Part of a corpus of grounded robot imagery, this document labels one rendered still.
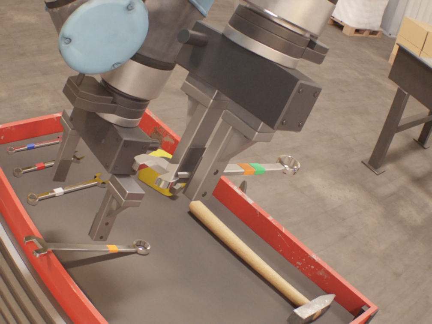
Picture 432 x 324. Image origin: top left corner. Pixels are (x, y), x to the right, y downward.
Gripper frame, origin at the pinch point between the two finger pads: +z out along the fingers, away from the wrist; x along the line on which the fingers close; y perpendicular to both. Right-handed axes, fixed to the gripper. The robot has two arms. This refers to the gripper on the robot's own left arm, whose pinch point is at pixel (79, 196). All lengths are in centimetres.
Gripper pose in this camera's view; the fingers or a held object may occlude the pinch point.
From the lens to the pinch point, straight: 82.6
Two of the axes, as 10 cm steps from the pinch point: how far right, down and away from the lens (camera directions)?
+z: -4.6, 8.2, 3.3
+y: 6.4, 0.5, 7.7
